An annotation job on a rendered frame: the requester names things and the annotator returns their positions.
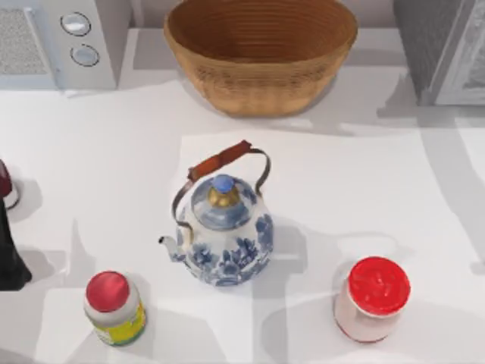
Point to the round white microwave knob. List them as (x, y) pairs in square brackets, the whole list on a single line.
[(75, 23), (84, 55)]

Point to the dark red bottle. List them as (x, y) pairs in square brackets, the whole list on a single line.
[(7, 182)]

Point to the blue and white teapot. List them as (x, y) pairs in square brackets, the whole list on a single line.
[(227, 235)]

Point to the pale microwave oven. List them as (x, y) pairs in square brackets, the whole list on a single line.
[(110, 45)]

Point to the red-lidded white jar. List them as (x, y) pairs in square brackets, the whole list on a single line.
[(373, 299)]

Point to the red-lidded yellow label jar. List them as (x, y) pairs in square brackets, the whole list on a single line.
[(113, 309)]

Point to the woven brown basket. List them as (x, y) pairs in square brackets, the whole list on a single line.
[(261, 57)]

